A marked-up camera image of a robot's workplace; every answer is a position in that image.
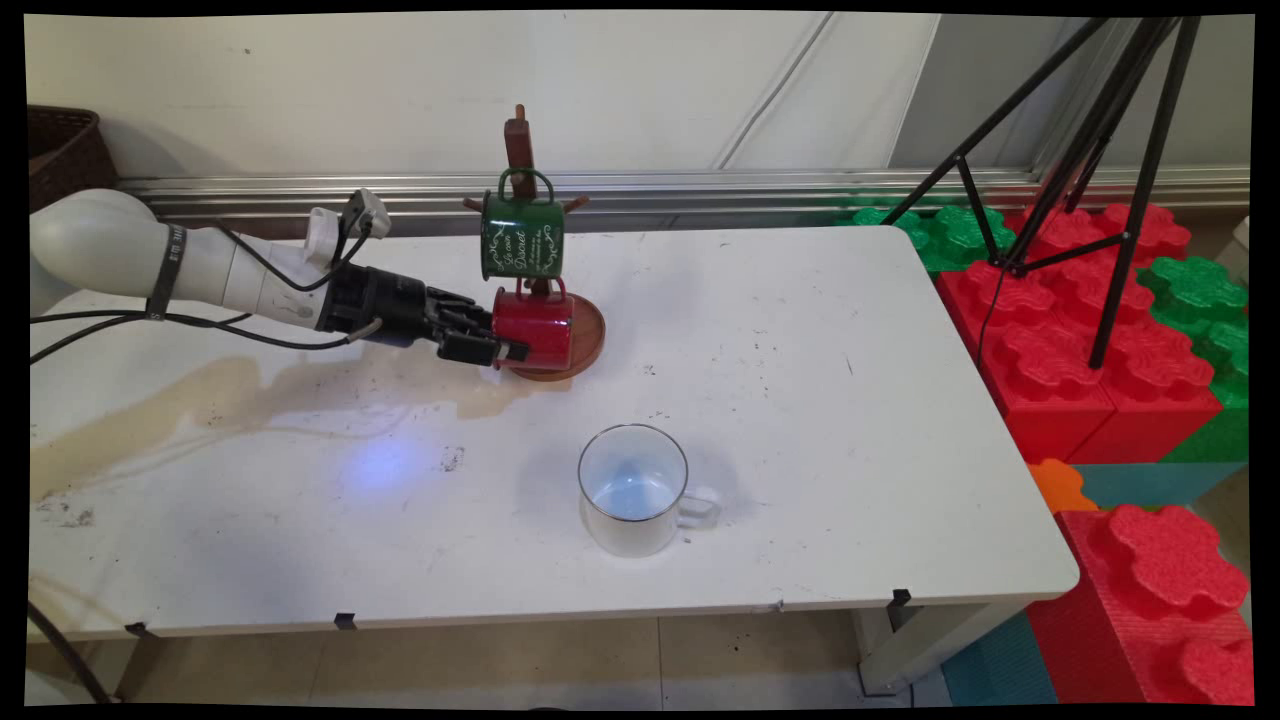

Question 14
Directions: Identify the orange foam piece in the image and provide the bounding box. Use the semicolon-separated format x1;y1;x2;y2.
1028;458;1100;516

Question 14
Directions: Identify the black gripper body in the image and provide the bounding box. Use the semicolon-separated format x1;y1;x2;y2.
318;264;453;351

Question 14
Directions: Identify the green enamel mug white print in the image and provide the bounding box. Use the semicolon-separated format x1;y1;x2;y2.
481;168;567;282

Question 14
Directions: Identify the large red foam block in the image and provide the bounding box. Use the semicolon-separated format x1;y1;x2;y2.
935;203;1223;467

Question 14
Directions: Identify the green foam block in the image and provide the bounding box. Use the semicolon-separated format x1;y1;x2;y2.
835;205;1017;273
1138;255;1251;464

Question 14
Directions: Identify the black tripod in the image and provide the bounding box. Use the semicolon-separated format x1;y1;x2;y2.
880;15;1201;371

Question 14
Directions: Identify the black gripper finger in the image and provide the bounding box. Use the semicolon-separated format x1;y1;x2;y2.
436;329;532;370
429;287;497;332

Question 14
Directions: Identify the brown wooden mug tree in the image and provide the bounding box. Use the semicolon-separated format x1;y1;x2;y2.
462;105;608;383

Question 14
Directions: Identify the aluminium rail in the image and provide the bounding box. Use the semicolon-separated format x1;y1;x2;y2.
115;168;1251;241

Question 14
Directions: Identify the black cable below table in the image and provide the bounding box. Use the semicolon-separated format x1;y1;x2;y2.
28;598;113;705

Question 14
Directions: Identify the brown wicker basket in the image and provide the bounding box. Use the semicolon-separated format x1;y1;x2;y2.
27;104;120;213

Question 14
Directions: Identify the white table leg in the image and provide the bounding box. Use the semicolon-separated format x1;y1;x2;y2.
852;600;1027;699

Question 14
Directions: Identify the red enamel mug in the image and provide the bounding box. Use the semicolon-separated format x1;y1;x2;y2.
490;278;577;373

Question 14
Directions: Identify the teal foam mat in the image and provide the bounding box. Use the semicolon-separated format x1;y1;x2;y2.
940;610;1061;707

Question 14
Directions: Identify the thin black tripod cable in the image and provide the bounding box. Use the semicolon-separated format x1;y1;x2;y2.
976;262;1007;366

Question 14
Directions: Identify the black arm strap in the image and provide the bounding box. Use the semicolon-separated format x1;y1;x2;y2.
146;224;189;322

